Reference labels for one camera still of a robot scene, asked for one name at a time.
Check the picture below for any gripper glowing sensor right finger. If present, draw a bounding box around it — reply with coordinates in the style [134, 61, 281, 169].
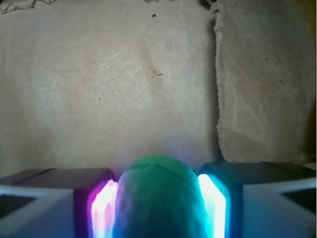
[198, 162, 317, 238]

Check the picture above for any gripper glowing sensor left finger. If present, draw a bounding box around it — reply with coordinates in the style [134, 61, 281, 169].
[0, 168, 118, 238]

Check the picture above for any green foam ball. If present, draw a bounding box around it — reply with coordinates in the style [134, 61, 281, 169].
[112, 155, 208, 238]

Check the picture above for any brown paper bag tray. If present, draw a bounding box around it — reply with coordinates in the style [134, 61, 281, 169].
[0, 0, 317, 176]

